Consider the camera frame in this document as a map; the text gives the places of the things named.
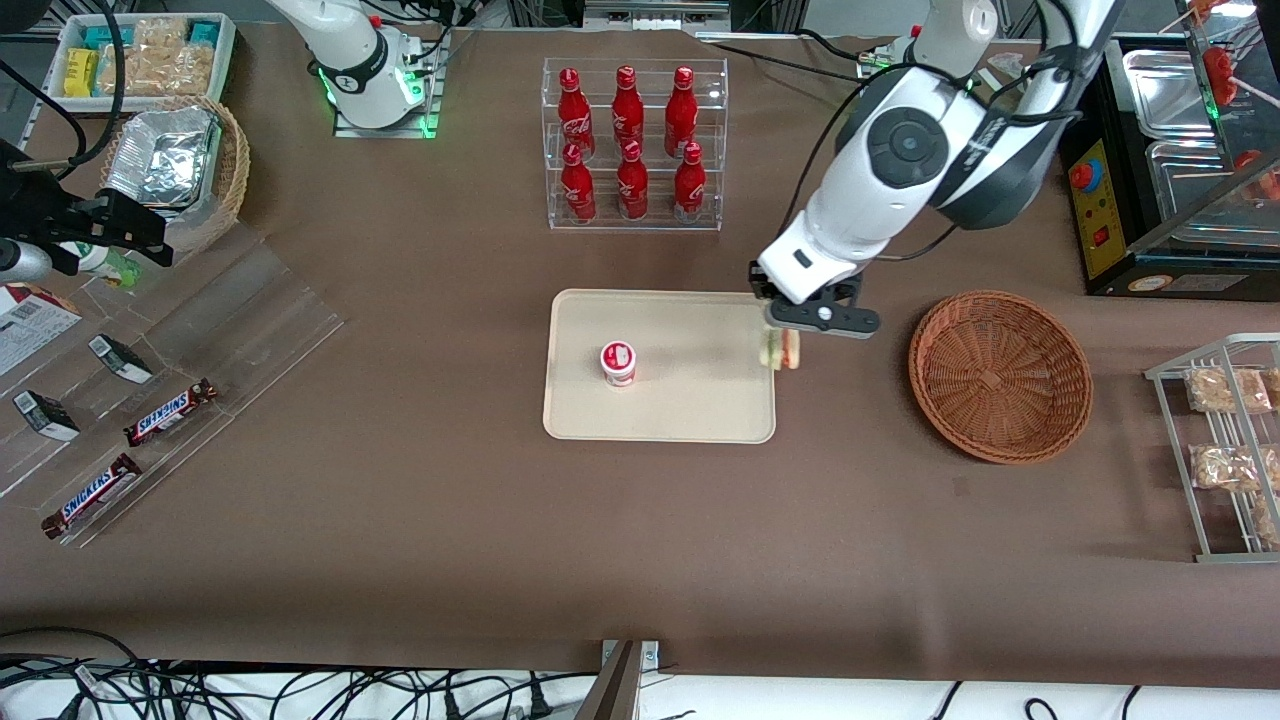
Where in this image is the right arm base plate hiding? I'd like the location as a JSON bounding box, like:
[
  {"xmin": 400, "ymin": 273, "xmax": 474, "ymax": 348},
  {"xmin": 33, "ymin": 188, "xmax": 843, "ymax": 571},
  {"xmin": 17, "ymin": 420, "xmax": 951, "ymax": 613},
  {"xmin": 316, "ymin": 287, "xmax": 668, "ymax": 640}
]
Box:
[{"xmin": 333, "ymin": 28, "xmax": 442, "ymax": 139}]

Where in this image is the beige plastic tray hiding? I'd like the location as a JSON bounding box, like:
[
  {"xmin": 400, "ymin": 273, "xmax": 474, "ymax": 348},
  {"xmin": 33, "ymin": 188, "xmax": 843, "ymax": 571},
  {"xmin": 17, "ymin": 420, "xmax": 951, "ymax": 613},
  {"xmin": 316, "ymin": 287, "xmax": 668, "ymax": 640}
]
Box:
[{"xmin": 542, "ymin": 289, "xmax": 777, "ymax": 444}]

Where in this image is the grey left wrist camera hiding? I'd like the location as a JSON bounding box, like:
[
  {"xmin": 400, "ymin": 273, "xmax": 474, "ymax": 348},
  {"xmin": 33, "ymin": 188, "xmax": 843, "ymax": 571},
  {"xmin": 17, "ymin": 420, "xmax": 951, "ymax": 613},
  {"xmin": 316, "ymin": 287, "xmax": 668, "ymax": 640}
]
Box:
[{"xmin": 765, "ymin": 302, "xmax": 882, "ymax": 341}]

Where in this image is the brown table cover sheet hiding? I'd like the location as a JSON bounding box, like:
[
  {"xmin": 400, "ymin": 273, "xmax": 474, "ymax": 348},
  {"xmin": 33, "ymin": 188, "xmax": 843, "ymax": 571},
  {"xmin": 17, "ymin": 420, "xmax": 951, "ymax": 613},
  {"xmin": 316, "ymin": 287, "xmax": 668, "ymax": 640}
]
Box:
[{"xmin": 0, "ymin": 22, "xmax": 1280, "ymax": 691}]

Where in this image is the aluminium foil container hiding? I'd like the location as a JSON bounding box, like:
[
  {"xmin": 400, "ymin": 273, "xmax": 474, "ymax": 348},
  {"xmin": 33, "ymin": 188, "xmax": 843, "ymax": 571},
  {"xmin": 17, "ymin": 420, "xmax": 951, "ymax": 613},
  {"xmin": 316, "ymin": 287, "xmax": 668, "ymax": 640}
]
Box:
[{"xmin": 105, "ymin": 105, "xmax": 223, "ymax": 211}]

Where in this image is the white plastic snack bin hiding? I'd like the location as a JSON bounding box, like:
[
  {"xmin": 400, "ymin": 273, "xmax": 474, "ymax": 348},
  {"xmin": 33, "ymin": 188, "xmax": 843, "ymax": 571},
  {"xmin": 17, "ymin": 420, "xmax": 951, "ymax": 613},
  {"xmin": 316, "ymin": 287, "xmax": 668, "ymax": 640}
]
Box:
[{"xmin": 45, "ymin": 12, "xmax": 238, "ymax": 113}]

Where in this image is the black food warmer cabinet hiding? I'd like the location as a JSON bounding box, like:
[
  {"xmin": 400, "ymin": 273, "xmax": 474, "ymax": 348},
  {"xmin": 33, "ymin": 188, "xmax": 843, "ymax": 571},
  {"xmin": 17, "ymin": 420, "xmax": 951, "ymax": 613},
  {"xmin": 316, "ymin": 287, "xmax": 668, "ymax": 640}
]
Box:
[{"xmin": 1058, "ymin": 0, "xmax": 1280, "ymax": 299}]

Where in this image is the clear acrylic candy stand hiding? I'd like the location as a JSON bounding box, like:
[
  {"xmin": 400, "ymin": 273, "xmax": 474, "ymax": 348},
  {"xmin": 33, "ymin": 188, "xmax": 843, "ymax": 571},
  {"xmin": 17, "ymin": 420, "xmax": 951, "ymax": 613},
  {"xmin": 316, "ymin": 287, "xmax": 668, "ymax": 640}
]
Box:
[{"xmin": 0, "ymin": 225, "xmax": 346, "ymax": 548}]

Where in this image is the brown Snickers bar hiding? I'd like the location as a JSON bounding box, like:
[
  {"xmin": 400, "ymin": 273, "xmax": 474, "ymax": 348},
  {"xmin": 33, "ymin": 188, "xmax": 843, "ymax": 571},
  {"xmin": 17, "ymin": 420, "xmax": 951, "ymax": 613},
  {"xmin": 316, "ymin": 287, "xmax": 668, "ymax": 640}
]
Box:
[
  {"xmin": 123, "ymin": 378, "xmax": 218, "ymax": 447},
  {"xmin": 41, "ymin": 453, "xmax": 143, "ymax": 541}
]

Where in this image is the dark metal post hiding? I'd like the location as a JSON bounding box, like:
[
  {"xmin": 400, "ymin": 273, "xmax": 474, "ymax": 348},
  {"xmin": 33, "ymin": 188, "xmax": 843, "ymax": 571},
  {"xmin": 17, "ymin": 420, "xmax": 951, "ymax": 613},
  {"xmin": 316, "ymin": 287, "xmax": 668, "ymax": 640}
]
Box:
[{"xmin": 575, "ymin": 642, "xmax": 643, "ymax": 720}]

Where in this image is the grey wire display rack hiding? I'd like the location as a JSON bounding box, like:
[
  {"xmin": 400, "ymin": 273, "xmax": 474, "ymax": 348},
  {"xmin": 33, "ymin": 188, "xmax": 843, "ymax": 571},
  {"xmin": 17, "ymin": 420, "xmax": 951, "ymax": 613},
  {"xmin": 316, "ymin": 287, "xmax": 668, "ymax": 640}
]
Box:
[{"xmin": 1144, "ymin": 333, "xmax": 1280, "ymax": 564}]

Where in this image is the rice cracker bag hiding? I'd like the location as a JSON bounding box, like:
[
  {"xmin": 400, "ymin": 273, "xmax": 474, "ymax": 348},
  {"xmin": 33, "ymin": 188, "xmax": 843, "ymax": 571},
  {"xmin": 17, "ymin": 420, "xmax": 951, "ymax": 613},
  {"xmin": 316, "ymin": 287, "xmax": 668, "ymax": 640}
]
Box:
[{"xmin": 98, "ymin": 18, "xmax": 216, "ymax": 97}]

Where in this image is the white green drink bottle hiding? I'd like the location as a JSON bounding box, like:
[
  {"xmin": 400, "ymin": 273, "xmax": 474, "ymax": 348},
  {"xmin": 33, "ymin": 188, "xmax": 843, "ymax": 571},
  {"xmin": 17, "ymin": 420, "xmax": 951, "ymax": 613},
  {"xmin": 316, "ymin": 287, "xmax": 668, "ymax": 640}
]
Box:
[{"xmin": 58, "ymin": 240, "xmax": 143, "ymax": 291}]

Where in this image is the small black white box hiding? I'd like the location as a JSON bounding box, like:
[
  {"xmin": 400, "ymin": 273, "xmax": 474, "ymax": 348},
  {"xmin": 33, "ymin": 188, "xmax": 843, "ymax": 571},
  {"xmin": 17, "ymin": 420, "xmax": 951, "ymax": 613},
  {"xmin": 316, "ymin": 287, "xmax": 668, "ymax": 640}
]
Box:
[
  {"xmin": 88, "ymin": 334, "xmax": 154, "ymax": 385},
  {"xmin": 12, "ymin": 390, "xmax": 81, "ymax": 443}
]

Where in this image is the steel warmer pan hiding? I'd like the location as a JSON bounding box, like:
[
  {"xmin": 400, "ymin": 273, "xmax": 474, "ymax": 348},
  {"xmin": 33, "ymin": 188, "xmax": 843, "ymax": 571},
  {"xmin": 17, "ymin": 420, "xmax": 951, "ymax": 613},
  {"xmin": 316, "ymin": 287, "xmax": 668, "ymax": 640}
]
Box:
[
  {"xmin": 1122, "ymin": 48, "xmax": 1207, "ymax": 141},
  {"xmin": 1145, "ymin": 140, "xmax": 1280, "ymax": 251}
]

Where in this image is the tan wicker basket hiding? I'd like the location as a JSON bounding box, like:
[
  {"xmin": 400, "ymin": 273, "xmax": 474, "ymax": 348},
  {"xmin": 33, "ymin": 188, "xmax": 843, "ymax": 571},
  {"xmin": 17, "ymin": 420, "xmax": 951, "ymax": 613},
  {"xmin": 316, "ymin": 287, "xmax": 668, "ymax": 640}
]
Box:
[{"xmin": 100, "ymin": 95, "xmax": 251, "ymax": 257}]

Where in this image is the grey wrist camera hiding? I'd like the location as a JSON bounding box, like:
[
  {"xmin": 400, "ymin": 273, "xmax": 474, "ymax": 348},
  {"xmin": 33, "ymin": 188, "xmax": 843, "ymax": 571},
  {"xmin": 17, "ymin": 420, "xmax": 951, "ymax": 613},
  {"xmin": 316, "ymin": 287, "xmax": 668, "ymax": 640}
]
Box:
[
  {"xmin": 0, "ymin": 238, "xmax": 53, "ymax": 285},
  {"xmin": 765, "ymin": 302, "xmax": 882, "ymax": 341}
]

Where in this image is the white printed carton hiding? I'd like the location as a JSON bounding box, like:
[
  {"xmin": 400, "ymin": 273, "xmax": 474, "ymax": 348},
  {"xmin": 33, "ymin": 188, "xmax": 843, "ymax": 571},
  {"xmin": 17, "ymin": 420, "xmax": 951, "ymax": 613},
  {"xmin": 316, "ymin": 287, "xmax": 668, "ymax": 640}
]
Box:
[{"xmin": 0, "ymin": 283, "xmax": 84, "ymax": 378}]

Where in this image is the clear acrylic bottle rack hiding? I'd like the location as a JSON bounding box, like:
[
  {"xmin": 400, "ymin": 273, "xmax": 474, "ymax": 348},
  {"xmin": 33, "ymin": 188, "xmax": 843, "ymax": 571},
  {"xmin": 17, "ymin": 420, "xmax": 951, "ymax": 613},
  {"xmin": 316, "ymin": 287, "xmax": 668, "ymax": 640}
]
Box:
[{"xmin": 541, "ymin": 57, "xmax": 729, "ymax": 233}]

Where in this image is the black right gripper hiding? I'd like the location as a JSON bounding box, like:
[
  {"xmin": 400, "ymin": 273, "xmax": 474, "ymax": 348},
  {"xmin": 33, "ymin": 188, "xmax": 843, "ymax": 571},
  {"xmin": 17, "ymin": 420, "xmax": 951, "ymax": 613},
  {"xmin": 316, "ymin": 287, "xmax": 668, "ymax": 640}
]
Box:
[{"xmin": 0, "ymin": 140, "xmax": 176, "ymax": 278}]

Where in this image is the round brown wicker basket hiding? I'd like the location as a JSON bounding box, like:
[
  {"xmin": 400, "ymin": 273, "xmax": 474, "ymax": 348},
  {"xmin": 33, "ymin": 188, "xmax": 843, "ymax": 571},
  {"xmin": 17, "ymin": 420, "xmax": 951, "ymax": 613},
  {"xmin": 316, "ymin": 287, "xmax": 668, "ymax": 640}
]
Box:
[{"xmin": 908, "ymin": 290, "xmax": 1094, "ymax": 465}]

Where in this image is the yellow snack pack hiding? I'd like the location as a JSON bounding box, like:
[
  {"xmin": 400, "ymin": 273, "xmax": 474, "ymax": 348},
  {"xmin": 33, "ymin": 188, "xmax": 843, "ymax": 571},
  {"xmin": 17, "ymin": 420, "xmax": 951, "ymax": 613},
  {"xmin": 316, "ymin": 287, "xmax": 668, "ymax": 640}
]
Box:
[{"xmin": 63, "ymin": 48, "xmax": 101, "ymax": 99}]

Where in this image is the grey metal bracket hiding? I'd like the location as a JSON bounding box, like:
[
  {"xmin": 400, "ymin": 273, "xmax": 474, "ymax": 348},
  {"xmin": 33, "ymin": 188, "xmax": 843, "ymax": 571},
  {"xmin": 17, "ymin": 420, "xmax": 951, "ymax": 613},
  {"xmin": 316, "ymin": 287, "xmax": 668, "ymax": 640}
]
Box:
[{"xmin": 601, "ymin": 640, "xmax": 661, "ymax": 673}]

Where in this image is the red cola bottle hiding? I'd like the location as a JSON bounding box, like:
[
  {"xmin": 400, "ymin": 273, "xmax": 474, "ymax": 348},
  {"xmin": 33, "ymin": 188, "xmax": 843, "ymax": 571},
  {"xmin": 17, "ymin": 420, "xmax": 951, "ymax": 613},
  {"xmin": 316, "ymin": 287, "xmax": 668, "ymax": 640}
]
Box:
[
  {"xmin": 673, "ymin": 141, "xmax": 707, "ymax": 223},
  {"xmin": 611, "ymin": 65, "xmax": 646, "ymax": 151},
  {"xmin": 664, "ymin": 66, "xmax": 698, "ymax": 159},
  {"xmin": 616, "ymin": 140, "xmax": 650, "ymax": 221},
  {"xmin": 556, "ymin": 67, "xmax": 597, "ymax": 161},
  {"xmin": 560, "ymin": 142, "xmax": 598, "ymax": 224}
]

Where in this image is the red skewered food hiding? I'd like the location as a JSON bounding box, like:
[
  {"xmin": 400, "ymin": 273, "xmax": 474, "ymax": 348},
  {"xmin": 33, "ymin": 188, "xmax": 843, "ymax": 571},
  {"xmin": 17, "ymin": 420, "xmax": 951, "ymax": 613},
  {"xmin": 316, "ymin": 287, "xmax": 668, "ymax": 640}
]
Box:
[
  {"xmin": 1200, "ymin": 45, "xmax": 1243, "ymax": 107},
  {"xmin": 1232, "ymin": 150, "xmax": 1280, "ymax": 203}
]

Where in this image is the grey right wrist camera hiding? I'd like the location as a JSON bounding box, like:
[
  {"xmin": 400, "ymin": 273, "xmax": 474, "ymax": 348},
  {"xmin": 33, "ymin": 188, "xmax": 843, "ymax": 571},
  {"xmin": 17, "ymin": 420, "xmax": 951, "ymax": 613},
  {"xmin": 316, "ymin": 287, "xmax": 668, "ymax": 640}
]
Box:
[{"xmin": 0, "ymin": 238, "xmax": 53, "ymax": 285}]

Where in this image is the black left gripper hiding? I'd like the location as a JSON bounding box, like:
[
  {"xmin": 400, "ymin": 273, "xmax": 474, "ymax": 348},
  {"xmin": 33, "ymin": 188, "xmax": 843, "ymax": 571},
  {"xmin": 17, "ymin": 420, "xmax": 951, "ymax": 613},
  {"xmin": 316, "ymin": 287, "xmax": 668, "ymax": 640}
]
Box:
[{"xmin": 749, "ymin": 260, "xmax": 863, "ymax": 307}]

